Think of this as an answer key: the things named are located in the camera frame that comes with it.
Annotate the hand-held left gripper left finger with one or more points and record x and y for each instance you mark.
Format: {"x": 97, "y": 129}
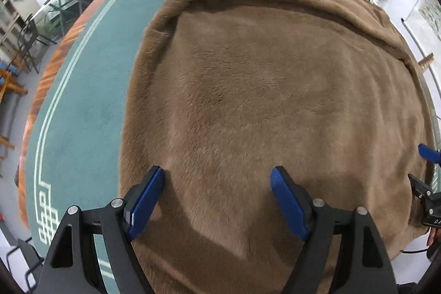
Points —
{"x": 146, "y": 201}

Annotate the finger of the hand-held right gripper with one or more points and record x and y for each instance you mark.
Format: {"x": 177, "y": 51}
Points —
{"x": 429, "y": 153}
{"x": 421, "y": 185}

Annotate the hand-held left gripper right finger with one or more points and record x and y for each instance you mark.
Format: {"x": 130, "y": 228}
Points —
{"x": 287, "y": 201}

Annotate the brown fleece garment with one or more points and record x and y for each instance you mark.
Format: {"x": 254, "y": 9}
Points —
{"x": 275, "y": 90}

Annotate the person's right hand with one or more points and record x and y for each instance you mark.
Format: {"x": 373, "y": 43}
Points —
{"x": 432, "y": 238}

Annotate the wooden brush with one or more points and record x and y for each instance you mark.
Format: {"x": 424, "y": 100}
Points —
{"x": 426, "y": 62}

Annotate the green table mat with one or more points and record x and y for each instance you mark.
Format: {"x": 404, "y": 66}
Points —
{"x": 86, "y": 108}

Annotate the white rod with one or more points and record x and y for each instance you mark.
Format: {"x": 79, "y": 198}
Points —
{"x": 415, "y": 42}

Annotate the wooden chair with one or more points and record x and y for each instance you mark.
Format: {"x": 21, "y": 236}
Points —
{"x": 5, "y": 141}

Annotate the black metal chair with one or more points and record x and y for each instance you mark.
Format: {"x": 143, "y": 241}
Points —
{"x": 31, "y": 39}

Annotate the glass table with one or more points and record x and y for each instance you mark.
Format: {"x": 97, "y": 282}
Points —
{"x": 65, "y": 10}

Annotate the grey glass-door cabinet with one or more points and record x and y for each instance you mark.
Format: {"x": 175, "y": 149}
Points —
{"x": 13, "y": 18}

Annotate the wall poster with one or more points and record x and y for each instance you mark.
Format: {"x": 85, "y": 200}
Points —
{"x": 430, "y": 13}

